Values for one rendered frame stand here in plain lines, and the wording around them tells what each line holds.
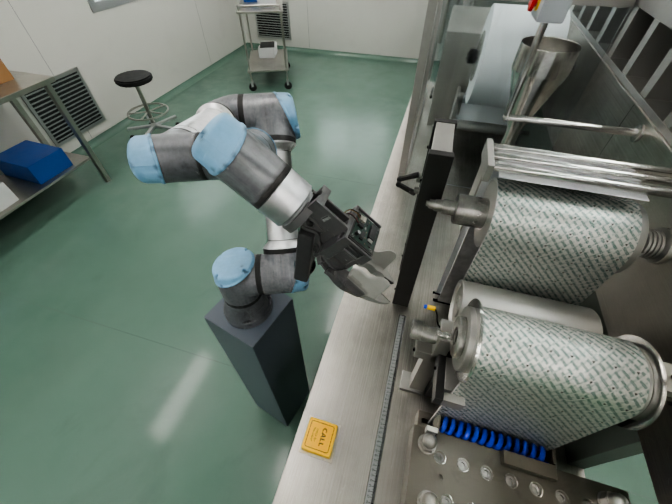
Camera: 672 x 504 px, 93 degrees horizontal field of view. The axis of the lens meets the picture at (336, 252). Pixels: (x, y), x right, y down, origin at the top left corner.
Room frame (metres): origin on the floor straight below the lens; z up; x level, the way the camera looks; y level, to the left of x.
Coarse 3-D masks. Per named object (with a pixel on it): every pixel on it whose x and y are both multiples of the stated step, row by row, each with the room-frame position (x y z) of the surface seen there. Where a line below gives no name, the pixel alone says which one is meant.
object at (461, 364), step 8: (464, 312) 0.30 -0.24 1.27; (472, 312) 0.28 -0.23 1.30; (472, 320) 0.27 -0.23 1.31; (472, 328) 0.25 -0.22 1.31; (472, 336) 0.24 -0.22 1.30; (472, 344) 0.23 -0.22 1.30; (464, 352) 0.22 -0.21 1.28; (472, 352) 0.22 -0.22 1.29; (456, 360) 0.23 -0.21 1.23; (464, 360) 0.21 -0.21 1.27; (456, 368) 0.22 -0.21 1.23; (464, 368) 0.21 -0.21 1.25; (648, 400) 0.15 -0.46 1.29
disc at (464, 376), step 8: (472, 304) 0.31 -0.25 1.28; (480, 304) 0.29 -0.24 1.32; (480, 312) 0.27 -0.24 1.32; (480, 320) 0.26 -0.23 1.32; (480, 328) 0.24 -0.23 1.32; (480, 336) 0.23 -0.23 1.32; (480, 344) 0.22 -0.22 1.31; (472, 360) 0.21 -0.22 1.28; (472, 368) 0.20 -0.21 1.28; (464, 376) 0.20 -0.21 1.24
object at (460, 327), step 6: (456, 318) 0.30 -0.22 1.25; (462, 318) 0.28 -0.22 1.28; (456, 324) 0.29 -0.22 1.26; (462, 324) 0.27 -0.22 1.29; (456, 330) 0.27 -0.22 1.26; (462, 330) 0.26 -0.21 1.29; (456, 336) 0.26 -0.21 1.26; (462, 336) 0.25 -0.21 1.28; (450, 342) 0.27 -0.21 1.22; (456, 342) 0.25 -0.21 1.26; (462, 342) 0.24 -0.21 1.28; (450, 348) 0.26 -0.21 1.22; (456, 348) 0.24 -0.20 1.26; (462, 348) 0.23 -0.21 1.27; (450, 354) 0.24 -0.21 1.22; (456, 354) 0.23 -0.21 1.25
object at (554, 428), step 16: (464, 384) 0.20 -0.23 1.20; (480, 400) 0.19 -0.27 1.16; (496, 400) 0.18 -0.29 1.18; (512, 400) 0.17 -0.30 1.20; (448, 416) 0.19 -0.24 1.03; (464, 416) 0.18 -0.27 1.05; (480, 416) 0.18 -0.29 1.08; (496, 416) 0.17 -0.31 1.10; (512, 416) 0.17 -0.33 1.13; (528, 416) 0.16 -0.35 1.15; (544, 416) 0.16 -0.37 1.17; (560, 416) 0.15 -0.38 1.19; (576, 416) 0.15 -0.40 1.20; (512, 432) 0.16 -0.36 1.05; (528, 432) 0.15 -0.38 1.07; (544, 432) 0.15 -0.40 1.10; (560, 432) 0.14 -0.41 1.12; (576, 432) 0.14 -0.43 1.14; (592, 432) 0.13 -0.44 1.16
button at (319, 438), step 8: (312, 424) 0.20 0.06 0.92; (320, 424) 0.20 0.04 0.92; (328, 424) 0.20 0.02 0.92; (312, 432) 0.18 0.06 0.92; (320, 432) 0.18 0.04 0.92; (328, 432) 0.18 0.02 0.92; (336, 432) 0.19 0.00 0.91; (304, 440) 0.17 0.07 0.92; (312, 440) 0.17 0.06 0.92; (320, 440) 0.17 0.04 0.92; (328, 440) 0.17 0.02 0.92; (304, 448) 0.15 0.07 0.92; (312, 448) 0.15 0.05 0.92; (320, 448) 0.15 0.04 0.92; (328, 448) 0.15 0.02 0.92; (328, 456) 0.13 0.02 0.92
